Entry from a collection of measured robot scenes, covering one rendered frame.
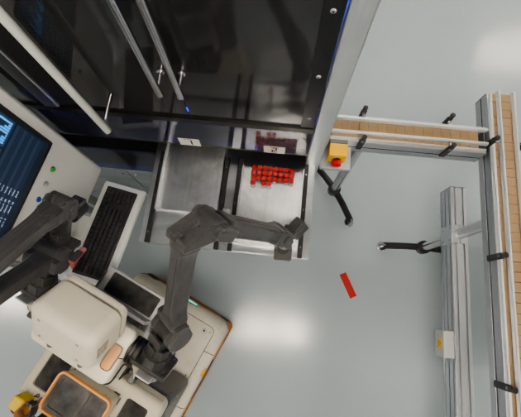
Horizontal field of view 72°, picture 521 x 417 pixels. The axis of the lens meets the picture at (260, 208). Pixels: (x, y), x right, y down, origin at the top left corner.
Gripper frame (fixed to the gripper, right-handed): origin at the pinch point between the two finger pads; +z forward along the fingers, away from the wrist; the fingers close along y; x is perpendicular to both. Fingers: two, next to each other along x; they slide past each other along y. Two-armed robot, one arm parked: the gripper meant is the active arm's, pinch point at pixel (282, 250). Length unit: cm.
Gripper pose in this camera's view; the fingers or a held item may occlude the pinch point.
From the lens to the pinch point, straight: 143.9
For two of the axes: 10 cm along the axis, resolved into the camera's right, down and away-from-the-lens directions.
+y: 1.0, -9.6, 2.7
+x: -9.9, -0.9, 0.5
